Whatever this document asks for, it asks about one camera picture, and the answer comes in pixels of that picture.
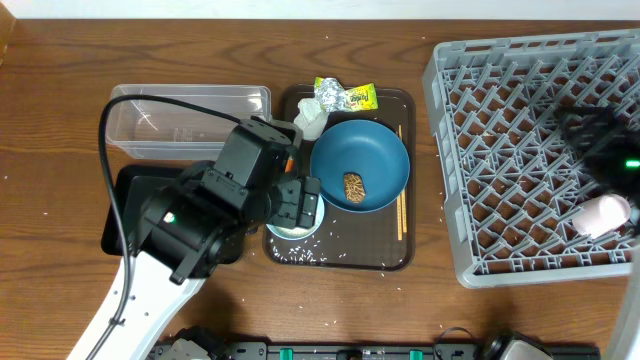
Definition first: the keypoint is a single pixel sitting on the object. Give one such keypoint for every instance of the clear plastic bin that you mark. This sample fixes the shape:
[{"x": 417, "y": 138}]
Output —
[{"x": 158, "y": 131}]

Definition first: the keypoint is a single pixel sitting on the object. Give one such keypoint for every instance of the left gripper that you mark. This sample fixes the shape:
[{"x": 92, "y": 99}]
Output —
[{"x": 299, "y": 209}]

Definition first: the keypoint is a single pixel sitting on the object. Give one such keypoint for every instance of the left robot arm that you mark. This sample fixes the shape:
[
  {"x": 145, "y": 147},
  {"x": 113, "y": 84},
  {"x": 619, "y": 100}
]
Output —
[{"x": 146, "y": 294}]

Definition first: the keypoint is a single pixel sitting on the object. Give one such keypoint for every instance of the light blue rice bowl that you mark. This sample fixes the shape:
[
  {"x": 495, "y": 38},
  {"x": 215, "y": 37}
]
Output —
[{"x": 299, "y": 233}]

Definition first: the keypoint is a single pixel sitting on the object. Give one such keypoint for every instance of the wooden chopstick right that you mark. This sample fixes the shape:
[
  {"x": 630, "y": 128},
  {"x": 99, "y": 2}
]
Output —
[{"x": 403, "y": 211}]

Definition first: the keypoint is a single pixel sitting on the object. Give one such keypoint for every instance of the wooden chopstick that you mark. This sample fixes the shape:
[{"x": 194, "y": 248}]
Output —
[
  {"x": 400, "y": 235},
  {"x": 403, "y": 211}
]

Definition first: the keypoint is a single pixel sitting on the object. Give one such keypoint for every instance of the brown food scrap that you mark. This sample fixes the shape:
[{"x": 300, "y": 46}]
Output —
[{"x": 354, "y": 189}]

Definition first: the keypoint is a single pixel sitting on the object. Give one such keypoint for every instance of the pink cup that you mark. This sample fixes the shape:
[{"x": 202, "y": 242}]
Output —
[{"x": 601, "y": 215}]

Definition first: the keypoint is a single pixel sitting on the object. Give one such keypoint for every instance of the wooden chopstick left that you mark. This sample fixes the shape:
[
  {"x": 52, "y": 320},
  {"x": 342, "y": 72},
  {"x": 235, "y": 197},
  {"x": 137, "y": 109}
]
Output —
[{"x": 400, "y": 235}]

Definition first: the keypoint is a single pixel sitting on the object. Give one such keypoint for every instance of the blue plate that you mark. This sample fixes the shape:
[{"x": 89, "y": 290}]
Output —
[{"x": 367, "y": 149}]

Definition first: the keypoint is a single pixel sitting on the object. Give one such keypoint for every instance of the white tissue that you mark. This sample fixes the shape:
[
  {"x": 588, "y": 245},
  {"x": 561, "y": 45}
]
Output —
[{"x": 311, "y": 119}]

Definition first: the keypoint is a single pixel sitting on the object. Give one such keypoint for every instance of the grey dishwasher rack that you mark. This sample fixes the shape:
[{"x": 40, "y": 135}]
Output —
[{"x": 511, "y": 184}]

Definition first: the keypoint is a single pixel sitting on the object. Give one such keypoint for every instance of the orange carrot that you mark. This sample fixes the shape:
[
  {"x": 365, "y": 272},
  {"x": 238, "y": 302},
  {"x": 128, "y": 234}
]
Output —
[{"x": 289, "y": 165}]

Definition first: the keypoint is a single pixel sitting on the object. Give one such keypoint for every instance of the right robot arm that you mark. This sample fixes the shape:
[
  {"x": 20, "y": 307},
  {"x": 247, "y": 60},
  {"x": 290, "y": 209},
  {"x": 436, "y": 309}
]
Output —
[{"x": 609, "y": 150}]

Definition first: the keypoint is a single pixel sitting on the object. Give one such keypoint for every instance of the foil and yellow snack wrapper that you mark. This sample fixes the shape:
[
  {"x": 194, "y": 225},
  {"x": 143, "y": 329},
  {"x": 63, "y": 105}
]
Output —
[{"x": 333, "y": 97}]

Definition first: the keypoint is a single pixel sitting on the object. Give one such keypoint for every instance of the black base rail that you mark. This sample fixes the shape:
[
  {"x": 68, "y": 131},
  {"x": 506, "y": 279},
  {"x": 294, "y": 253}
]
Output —
[{"x": 200, "y": 343}]

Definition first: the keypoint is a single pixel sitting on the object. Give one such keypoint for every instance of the black plastic tray bin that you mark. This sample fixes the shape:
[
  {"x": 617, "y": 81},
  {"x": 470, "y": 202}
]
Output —
[{"x": 125, "y": 210}]

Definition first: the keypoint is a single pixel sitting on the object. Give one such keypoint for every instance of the brown serving tray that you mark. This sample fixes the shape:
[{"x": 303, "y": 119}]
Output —
[{"x": 366, "y": 241}]

